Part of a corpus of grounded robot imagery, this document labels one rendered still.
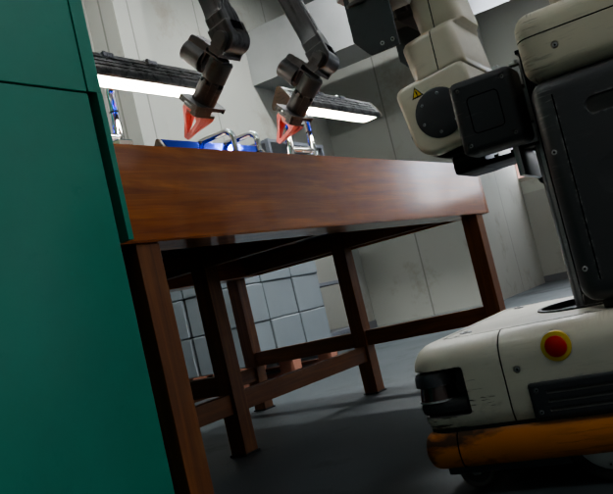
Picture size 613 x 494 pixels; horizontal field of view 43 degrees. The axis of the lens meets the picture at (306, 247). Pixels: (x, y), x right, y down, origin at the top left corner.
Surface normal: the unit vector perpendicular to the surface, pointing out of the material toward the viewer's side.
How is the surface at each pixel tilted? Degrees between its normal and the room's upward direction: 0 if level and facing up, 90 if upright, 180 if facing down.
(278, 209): 90
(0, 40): 90
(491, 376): 90
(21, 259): 90
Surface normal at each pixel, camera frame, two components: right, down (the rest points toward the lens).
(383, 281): -0.50, 0.05
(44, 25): 0.81, -0.23
